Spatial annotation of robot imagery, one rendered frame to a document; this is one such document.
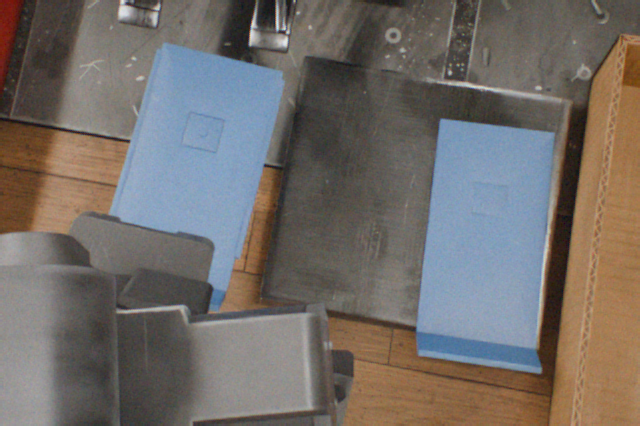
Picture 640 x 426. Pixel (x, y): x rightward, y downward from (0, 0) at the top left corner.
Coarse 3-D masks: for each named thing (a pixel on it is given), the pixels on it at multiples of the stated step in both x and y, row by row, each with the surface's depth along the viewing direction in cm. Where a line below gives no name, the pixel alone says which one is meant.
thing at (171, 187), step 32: (160, 64) 77; (192, 64) 77; (224, 64) 77; (160, 96) 76; (192, 96) 76; (224, 96) 77; (256, 96) 77; (160, 128) 76; (224, 128) 76; (256, 128) 76; (160, 160) 75; (192, 160) 75; (224, 160) 75; (256, 160) 75; (128, 192) 74; (160, 192) 74; (192, 192) 75; (224, 192) 75; (160, 224) 74; (192, 224) 74; (224, 224) 74; (224, 256) 73; (224, 288) 73
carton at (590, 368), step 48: (624, 48) 80; (624, 96) 87; (624, 144) 86; (576, 192) 85; (624, 192) 85; (576, 240) 82; (624, 240) 84; (576, 288) 79; (624, 288) 83; (576, 336) 77; (624, 336) 83; (576, 384) 75; (624, 384) 82
